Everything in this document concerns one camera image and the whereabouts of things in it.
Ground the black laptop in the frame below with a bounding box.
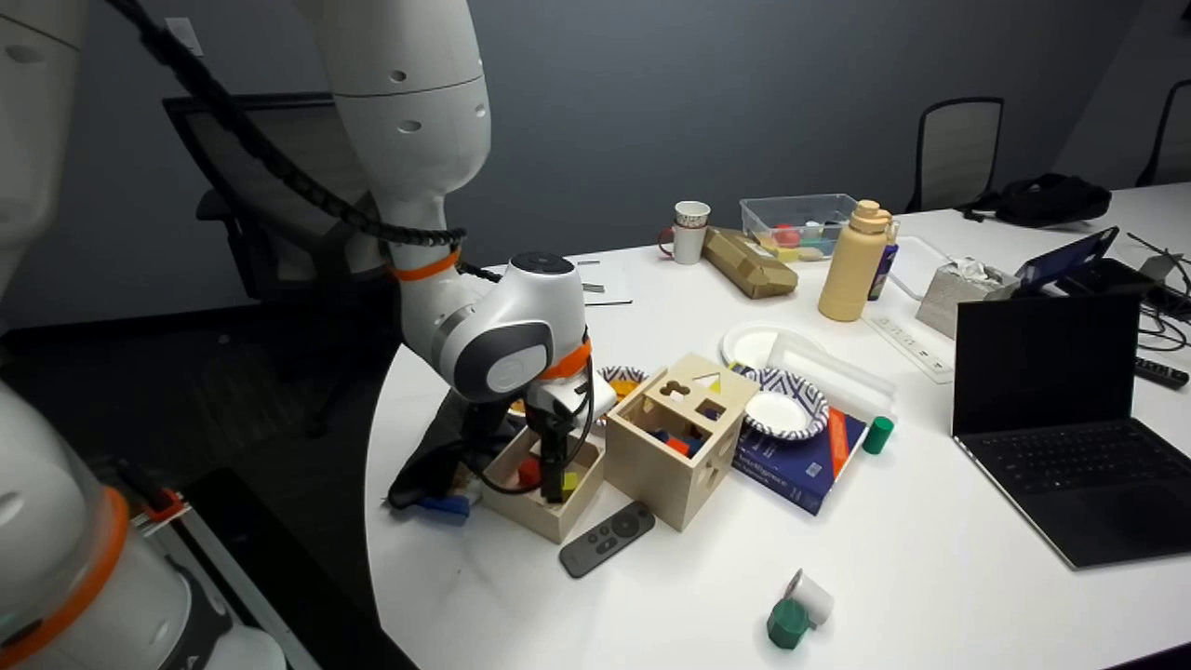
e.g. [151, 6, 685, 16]
[950, 294, 1191, 572]

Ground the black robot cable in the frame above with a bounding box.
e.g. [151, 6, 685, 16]
[105, 0, 506, 287]

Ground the wooden shape sorter cube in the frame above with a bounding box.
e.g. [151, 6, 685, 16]
[604, 355, 760, 536]

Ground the clear plastic bin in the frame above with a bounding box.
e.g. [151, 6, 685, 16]
[737, 189, 865, 266]

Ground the blue tablet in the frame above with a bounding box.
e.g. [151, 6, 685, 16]
[1011, 222, 1123, 298]

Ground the small patterned snack bowl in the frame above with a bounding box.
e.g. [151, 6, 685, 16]
[599, 364, 652, 407]

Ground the black bag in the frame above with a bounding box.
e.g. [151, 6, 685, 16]
[964, 169, 1114, 231]

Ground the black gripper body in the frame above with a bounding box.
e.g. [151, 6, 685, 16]
[525, 380, 599, 448]

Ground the brown bag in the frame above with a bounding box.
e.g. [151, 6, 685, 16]
[701, 222, 800, 300]

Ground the grey remote control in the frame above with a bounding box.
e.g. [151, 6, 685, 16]
[556, 498, 660, 581]

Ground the small black remote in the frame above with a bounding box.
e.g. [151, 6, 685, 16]
[1131, 355, 1191, 390]

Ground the dark blue book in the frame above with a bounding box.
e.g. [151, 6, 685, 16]
[728, 402, 870, 516]

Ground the dark frame chair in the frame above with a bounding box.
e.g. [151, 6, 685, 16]
[1131, 73, 1191, 189]

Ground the tan bottle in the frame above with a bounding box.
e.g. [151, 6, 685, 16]
[815, 196, 899, 326]

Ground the white wall switch plate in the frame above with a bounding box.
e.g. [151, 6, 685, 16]
[161, 16, 206, 61]

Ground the grey back chair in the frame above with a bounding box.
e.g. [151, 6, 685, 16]
[909, 92, 1010, 213]

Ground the small open wooden box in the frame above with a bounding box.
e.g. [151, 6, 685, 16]
[476, 424, 612, 547]

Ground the metal robot mount frame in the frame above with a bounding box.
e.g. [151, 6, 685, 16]
[114, 459, 327, 670]

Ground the black cloth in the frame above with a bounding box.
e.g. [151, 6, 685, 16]
[384, 396, 497, 516]

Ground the small green cup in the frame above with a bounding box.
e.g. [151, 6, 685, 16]
[861, 414, 897, 459]

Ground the blue and white marker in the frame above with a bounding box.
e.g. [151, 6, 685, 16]
[414, 491, 476, 525]

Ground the green cylinder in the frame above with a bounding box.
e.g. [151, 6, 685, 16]
[763, 597, 815, 653]

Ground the white paper cup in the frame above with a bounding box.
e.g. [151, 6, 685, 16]
[670, 196, 716, 269]

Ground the long white box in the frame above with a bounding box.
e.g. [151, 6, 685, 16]
[765, 334, 899, 422]

